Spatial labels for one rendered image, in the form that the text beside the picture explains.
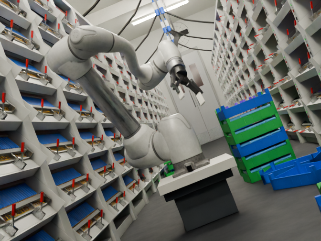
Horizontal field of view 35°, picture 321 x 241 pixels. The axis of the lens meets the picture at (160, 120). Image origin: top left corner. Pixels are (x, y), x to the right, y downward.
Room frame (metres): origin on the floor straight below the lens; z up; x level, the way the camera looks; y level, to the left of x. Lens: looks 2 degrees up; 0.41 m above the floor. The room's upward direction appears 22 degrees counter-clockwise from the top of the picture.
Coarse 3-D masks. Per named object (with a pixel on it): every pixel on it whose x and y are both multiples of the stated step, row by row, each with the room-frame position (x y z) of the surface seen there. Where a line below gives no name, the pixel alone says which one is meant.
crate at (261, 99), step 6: (258, 96) 2.97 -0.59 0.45; (264, 96) 2.98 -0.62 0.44; (270, 96) 2.98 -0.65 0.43; (246, 102) 2.97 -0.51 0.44; (252, 102) 2.97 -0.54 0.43; (258, 102) 2.97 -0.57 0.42; (264, 102) 2.97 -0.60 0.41; (222, 108) 2.96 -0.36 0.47; (228, 108) 2.96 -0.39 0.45; (234, 108) 2.96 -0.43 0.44; (240, 108) 2.96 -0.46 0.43; (246, 108) 2.97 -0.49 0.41; (252, 108) 2.97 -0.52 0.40; (222, 114) 3.01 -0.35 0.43; (228, 114) 2.96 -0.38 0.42; (234, 114) 2.96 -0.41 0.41
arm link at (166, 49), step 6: (162, 42) 2.63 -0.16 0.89; (168, 42) 2.62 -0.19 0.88; (162, 48) 2.60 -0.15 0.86; (168, 48) 2.58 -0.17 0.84; (174, 48) 2.59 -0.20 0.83; (162, 54) 2.59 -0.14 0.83; (168, 54) 2.57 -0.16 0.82; (174, 54) 2.56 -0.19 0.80; (180, 54) 2.59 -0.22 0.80; (156, 60) 2.62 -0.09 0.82; (162, 60) 2.59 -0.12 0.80; (156, 66) 2.62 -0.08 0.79; (162, 66) 2.60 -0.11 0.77
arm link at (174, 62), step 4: (168, 60) 2.56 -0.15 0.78; (172, 60) 2.54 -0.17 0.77; (176, 60) 2.54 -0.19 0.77; (180, 60) 2.55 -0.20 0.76; (168, 64) 2.55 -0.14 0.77; (172, 64) 2.53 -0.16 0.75; (176, 64) 2.53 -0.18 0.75; (180, 64) 2.53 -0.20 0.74; (168, 68) 2.55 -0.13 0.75; (172, 68) 2.54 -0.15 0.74
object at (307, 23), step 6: (312, 6) 2.39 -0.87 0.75; (318, 6) 2.57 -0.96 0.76; (312, 12) 2.39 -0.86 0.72; (318, 12) 2.47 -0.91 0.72; (306, 18) 2.58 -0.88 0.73; (312, 18) 2.39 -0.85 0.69; (318, 18) 2.28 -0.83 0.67; (300, 24) 2.58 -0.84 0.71; (306, 24) 2.58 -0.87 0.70; (312, 24) 2.41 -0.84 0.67; (318, 24) 2.34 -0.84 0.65; (306, 30) 2.56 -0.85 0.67; (312, 30) 2.48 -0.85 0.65
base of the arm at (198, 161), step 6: (198, 156) 2.34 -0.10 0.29; (204, 156) 2.38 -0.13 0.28; (180, 162) 2.33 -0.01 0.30; (186, 162) 2.32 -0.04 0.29; (192, 162) 2.31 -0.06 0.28; (198, 162) 2.33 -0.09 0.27; (204, 162) 2.31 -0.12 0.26; (174, 168) 2.38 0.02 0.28; (180, 168) 2.34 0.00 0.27; (186, 168) 2.31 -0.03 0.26; (192, 168) 2.32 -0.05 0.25; (174, 174) 2.32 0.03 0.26; (180, 174) 2.32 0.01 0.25
